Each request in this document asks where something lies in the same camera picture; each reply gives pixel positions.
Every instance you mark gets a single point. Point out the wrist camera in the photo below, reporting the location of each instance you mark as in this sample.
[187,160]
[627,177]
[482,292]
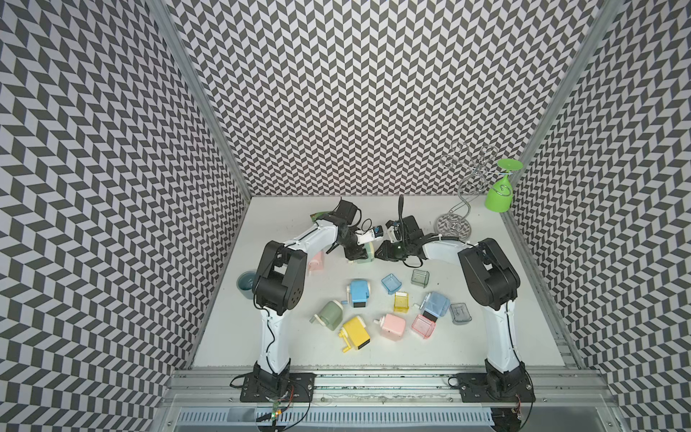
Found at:
[368,236]
[393,229]

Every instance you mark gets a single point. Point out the sage green pencil sharpener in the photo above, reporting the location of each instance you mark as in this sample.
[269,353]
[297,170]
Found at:
[330,316]

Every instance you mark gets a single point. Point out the blue transparent tray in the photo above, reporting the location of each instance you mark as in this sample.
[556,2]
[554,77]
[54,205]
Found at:
[391,284]

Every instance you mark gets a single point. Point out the pink transparent tray front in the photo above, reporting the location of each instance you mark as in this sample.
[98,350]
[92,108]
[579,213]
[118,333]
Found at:
[423,326]

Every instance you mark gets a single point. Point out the yellow pencil sharpener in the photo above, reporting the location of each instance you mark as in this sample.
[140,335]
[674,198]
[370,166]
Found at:
[354,334]

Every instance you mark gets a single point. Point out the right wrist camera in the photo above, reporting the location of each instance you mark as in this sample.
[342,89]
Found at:
[393,229]

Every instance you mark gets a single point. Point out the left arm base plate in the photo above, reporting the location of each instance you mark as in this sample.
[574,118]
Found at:
[264,387]

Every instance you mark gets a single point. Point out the green plastic wine glass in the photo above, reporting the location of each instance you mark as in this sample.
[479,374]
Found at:
[500,196]

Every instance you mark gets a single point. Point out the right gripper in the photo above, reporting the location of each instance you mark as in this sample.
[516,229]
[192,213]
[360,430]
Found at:
[385,252]

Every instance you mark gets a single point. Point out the metal wire glass rack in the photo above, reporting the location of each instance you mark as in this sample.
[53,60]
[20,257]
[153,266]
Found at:
[473,183]

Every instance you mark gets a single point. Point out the grey transparent tray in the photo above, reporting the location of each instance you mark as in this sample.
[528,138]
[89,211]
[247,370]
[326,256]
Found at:
[460,313]

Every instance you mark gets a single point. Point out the yellow transparent tray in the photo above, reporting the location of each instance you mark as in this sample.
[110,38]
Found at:
[401,302]

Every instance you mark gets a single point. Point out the light blue pencil sharpener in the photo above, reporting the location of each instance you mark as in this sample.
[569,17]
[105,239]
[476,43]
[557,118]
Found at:
[434,306]

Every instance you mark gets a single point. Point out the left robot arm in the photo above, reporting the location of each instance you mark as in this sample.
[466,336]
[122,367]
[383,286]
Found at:
[281,276]

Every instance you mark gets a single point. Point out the teal bowl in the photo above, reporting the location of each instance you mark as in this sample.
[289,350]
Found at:
[246,284]

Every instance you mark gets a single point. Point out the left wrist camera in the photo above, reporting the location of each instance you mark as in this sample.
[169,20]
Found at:
[368,236]

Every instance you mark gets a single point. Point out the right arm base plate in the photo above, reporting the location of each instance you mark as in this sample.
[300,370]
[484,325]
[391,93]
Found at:
[512,387]

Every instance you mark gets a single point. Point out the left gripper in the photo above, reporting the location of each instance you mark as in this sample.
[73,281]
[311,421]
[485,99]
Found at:
[355,252]

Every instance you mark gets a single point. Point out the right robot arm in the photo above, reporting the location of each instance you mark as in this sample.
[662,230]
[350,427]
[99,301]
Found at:
[491,280]

